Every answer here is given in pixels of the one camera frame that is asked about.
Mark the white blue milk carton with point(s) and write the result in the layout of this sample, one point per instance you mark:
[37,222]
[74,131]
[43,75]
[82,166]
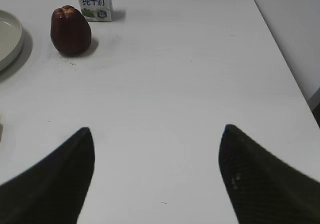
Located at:
[96,10]

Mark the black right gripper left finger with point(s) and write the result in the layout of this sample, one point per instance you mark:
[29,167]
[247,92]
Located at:
[52,191]

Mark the dark red bell pepper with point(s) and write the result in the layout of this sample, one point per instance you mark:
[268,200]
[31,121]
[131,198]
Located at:
[70,32]

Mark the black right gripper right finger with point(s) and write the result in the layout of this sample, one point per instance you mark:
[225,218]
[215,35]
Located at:
[262,188]

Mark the grey-green ceramic plate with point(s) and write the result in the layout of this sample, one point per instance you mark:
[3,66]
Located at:
[12,38]

